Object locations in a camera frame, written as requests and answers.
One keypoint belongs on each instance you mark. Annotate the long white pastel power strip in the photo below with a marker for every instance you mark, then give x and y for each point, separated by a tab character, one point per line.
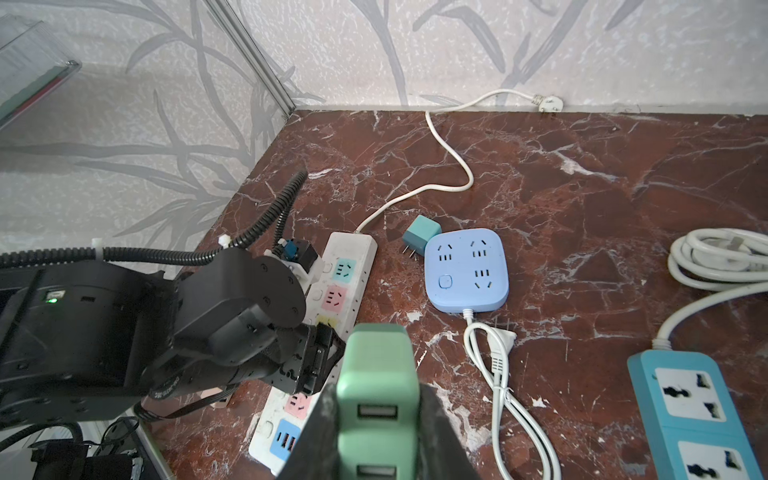
334	300

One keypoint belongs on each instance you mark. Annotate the teal power strip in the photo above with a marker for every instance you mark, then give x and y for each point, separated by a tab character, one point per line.
691	423

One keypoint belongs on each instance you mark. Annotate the clear plastic wall tray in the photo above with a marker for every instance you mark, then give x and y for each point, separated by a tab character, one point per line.
34	62

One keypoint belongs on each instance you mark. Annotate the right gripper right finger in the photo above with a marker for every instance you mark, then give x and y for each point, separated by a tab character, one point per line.
440	453

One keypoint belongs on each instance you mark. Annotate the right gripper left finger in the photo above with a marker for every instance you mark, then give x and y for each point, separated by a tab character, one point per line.
316	455

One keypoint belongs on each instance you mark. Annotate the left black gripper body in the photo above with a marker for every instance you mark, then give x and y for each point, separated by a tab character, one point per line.
241	318

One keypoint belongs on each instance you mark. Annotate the teal plug cube near strip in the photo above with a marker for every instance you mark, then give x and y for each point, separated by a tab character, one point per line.
418	234

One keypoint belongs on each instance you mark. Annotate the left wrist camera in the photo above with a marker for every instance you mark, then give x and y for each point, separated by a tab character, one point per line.
300	257

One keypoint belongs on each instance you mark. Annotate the green usb plug cube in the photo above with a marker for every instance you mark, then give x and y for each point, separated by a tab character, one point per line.
378	399

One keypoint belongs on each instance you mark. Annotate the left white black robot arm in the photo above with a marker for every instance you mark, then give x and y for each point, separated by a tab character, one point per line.
88	333

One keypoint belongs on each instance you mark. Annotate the square blue power strip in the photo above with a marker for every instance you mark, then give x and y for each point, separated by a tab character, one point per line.
466	269

